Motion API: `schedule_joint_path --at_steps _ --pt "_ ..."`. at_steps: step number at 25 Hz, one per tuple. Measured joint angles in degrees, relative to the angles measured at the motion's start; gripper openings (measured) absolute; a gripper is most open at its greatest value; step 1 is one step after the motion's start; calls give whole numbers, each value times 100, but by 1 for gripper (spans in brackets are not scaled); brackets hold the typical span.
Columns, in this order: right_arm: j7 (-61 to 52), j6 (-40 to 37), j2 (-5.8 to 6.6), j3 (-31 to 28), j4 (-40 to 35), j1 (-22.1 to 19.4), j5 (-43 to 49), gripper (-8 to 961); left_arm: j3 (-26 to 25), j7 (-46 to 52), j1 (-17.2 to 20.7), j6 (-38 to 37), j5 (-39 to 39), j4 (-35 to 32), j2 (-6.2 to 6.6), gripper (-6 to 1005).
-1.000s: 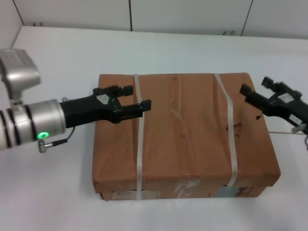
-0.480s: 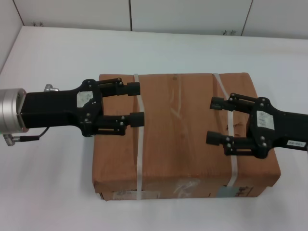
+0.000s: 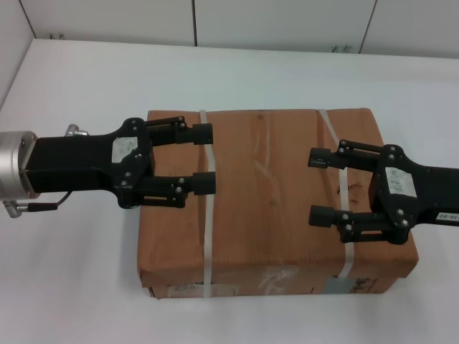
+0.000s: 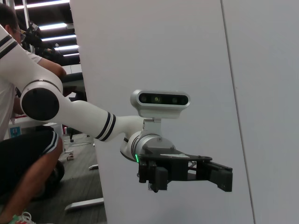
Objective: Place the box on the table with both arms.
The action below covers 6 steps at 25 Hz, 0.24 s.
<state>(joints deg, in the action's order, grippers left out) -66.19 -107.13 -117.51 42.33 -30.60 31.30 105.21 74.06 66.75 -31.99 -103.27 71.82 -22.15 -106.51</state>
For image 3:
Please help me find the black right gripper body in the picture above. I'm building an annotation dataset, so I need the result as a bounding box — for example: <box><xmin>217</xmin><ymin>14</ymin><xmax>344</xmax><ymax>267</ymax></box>
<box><xmin>370</xmin><ymin>143</ymin><xmax>459</xmax><ymax>247</ymax></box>

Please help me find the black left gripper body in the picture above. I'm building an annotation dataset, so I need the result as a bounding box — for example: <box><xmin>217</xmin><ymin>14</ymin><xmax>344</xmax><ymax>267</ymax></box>
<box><xmin>25</xmin><ymin>116</ymin><xmax>156</xmax><ymax>211</ymax></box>

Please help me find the brown cardboard box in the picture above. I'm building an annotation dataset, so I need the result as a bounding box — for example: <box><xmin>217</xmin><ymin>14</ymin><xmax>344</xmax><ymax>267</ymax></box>
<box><xmin>138</xmin><ymin>107</ymin><xmax>420</xmax><ymax>300</ymax></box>

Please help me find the grey box sticker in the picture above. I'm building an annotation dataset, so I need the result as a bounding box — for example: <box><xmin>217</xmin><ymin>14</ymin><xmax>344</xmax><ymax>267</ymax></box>
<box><xmin>323</xmin><ymin>277</ymin><xmax>351</xmax><ymax>295</ymax></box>

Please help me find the silver metal connector fitting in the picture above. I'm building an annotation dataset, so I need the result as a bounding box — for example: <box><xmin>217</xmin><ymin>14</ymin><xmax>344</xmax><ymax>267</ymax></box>
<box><xmin>63</xmin><ymin>123</ymin><xmax>90</xmax><ymax>138</ymax></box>

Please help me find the white plastic packing strap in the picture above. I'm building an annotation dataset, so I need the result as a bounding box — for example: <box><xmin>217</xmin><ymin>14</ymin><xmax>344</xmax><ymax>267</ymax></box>
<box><xmin>198</xmin><ymin>108</ymin><xmax>217</xmax><ymax>299</ymax></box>
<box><xmin>316</xmin><ymin>107</ymin><xmax>356</xmax><ymax>287</ymax></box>

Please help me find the black cable with silver plug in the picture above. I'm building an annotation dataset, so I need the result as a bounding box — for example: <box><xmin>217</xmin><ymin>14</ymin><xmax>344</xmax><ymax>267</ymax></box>
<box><xmin>2</xmin><ymin>190</ymin><xmax>73</xmax><ymax>218</ymax></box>

